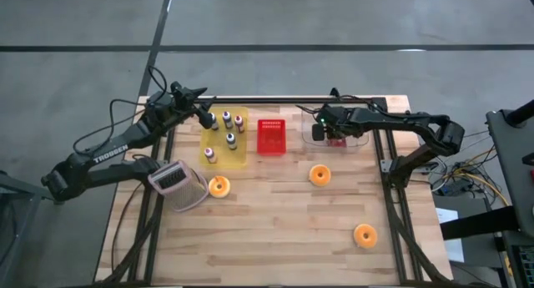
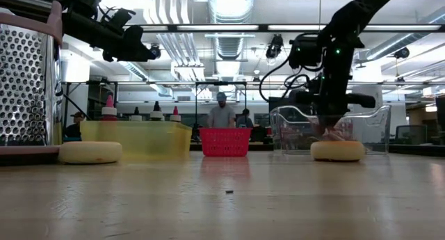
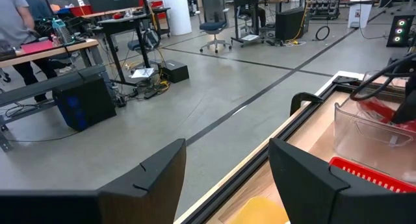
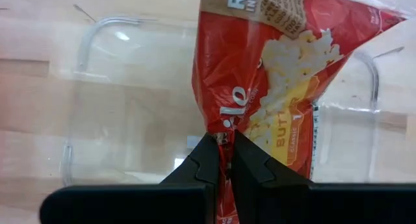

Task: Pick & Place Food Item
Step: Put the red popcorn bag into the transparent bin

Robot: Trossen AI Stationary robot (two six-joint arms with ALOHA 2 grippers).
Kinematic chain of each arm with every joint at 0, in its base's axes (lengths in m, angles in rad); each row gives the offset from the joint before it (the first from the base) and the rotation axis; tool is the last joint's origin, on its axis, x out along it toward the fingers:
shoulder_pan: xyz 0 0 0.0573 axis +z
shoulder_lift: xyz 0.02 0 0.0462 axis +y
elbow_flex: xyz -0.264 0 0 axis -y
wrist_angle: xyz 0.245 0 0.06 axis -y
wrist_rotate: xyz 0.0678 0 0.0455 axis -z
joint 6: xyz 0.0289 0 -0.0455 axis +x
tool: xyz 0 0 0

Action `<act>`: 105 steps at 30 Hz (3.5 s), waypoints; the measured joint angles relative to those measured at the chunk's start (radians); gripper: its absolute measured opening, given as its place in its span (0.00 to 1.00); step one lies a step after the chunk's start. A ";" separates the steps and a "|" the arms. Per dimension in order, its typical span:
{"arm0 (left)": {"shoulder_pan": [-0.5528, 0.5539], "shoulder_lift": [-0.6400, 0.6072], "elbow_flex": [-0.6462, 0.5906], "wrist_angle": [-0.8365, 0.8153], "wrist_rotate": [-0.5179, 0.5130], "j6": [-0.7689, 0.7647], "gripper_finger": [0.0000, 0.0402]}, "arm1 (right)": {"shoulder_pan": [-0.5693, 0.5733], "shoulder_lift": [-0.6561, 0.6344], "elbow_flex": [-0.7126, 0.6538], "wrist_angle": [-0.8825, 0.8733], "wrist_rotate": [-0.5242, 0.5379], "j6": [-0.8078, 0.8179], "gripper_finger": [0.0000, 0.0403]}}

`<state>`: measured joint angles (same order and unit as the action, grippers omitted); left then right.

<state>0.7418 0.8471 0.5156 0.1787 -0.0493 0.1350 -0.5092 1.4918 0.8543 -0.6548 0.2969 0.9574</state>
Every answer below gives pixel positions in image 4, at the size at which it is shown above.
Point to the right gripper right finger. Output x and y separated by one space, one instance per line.
292 204

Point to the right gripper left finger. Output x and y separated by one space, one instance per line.
182 204

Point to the red popcorn packet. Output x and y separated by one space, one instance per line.
234 55

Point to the clear plastic bin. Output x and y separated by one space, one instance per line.
85 39

